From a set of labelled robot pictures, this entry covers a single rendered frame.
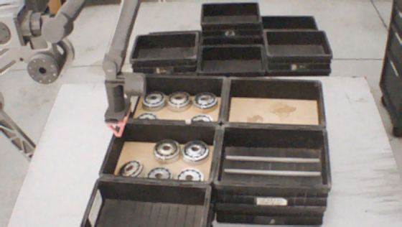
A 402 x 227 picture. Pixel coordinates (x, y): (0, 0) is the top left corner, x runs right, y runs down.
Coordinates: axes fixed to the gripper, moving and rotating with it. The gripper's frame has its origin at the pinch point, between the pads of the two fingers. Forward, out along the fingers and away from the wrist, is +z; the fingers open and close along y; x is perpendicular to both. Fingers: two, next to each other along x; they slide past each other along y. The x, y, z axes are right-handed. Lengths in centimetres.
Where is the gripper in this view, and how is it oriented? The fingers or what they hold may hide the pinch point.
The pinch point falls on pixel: (120, 128)
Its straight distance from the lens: 161.3
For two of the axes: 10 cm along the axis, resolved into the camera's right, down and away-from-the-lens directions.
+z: 0.2, 7.6, 6.5
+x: -9.9, -0.8, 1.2
